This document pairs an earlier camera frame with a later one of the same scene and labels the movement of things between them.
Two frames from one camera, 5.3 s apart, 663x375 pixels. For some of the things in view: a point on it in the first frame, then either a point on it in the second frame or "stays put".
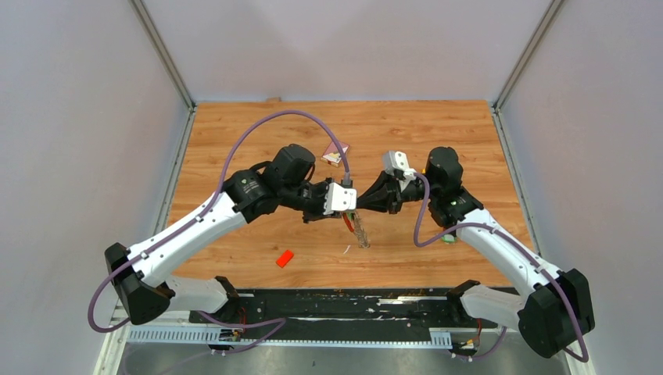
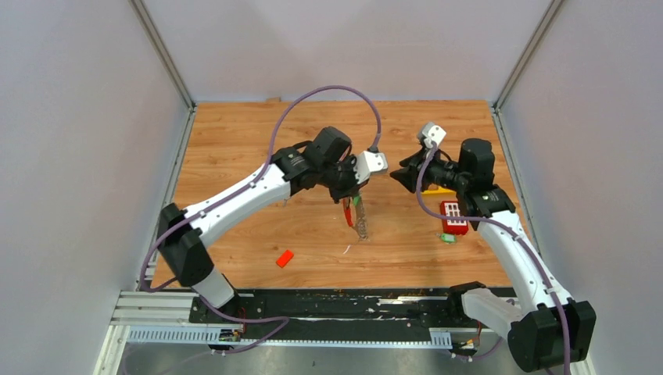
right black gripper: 385,194 to 407,175
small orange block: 284,258 stays put
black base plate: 331,316 stays put
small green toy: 448,238 stays put
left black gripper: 324,187 to 354,187
